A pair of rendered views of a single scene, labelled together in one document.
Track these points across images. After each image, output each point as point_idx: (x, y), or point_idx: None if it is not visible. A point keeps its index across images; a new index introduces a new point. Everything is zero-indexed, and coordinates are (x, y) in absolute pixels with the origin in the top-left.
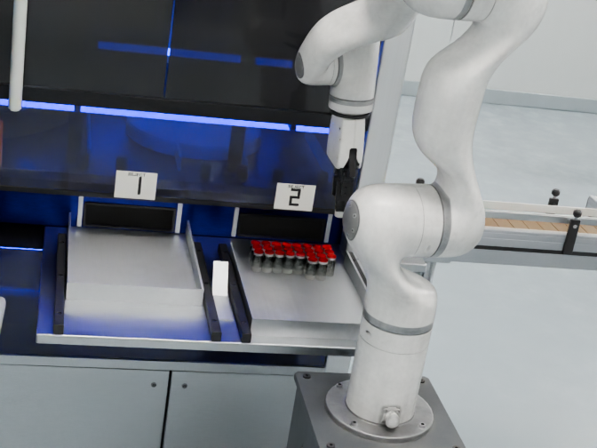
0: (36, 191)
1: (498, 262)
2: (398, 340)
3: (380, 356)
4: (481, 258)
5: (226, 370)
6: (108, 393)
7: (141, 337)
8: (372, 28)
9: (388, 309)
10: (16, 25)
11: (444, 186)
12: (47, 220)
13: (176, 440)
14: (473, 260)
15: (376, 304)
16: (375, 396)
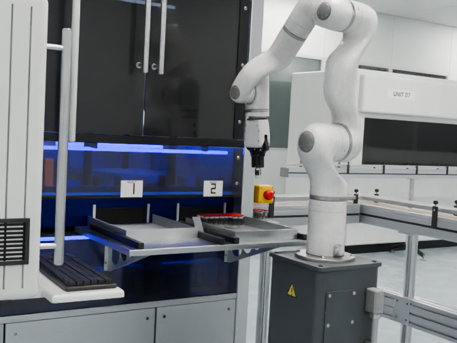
0: (77, 197)
1: (304, 224)
2: (337, 205)
3: (329, 216)
4: (296, 222)
5: (185, 302)
6: (122, 328)
7: (184, 246)
8: (277, 62)
9: (330, 188)
10: (73, 90)
11: (342, 121)
12: (75, 222)
13: None
14: (292, 224)
15: (322, 188)
16: (329, 240)
